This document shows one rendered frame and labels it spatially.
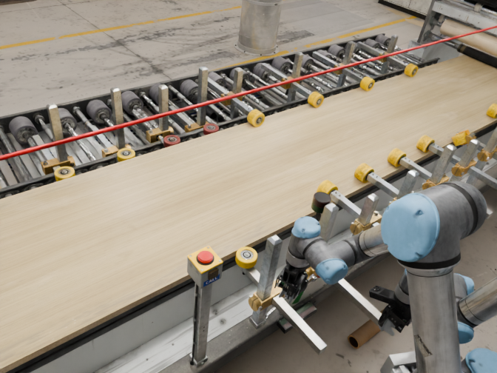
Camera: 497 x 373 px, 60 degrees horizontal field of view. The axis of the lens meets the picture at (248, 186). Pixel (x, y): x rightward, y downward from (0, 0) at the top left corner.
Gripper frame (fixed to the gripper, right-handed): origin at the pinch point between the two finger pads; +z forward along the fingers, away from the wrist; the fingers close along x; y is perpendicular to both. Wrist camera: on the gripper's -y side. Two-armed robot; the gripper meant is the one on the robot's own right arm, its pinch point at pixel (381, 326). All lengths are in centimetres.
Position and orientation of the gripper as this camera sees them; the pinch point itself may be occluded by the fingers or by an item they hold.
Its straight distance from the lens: 164.7
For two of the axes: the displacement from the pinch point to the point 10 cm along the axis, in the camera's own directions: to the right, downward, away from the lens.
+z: -1.1, 7.7, 6.3
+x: 7.9, -3.2, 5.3
